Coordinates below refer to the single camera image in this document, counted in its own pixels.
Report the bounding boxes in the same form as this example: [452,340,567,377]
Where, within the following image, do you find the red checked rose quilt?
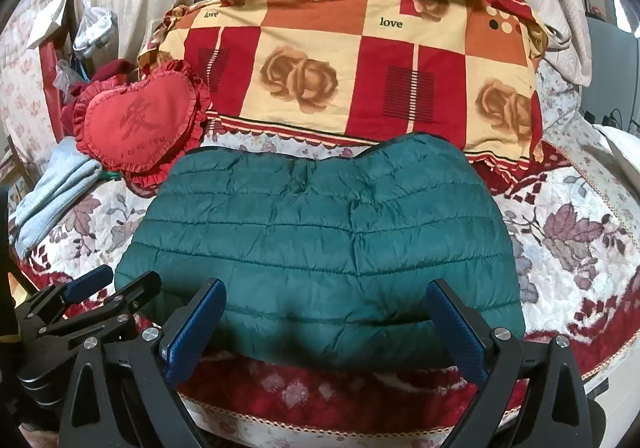
[137,0,548,163]

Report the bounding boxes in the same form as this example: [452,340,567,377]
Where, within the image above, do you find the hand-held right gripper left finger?
[59,278,228,448]

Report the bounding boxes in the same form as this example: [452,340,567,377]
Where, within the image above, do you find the red heart-shaped ruffled pillow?
[72,58,213,193]

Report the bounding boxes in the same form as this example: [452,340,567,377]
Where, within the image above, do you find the red and white plush blanket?
[12,128,640,439]

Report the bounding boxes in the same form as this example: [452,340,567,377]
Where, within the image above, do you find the clear plastic bag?
[72,5,116,61]

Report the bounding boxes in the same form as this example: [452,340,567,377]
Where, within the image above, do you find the black cable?
[582,108,626,129]

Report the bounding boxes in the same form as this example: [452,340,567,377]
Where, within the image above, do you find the light blue folded cloth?
[10,137,103,259]

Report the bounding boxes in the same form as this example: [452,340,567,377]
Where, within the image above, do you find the white pillow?
[592,124,640,179]

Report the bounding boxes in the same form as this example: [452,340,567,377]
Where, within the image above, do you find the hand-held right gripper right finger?
[426,279,588,448]

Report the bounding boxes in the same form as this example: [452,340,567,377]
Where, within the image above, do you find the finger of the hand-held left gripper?
[42,272,162,346]
[15,264,114,331]

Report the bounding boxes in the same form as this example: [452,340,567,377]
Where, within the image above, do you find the green quilted puffer jacket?
[114,133,527,371]

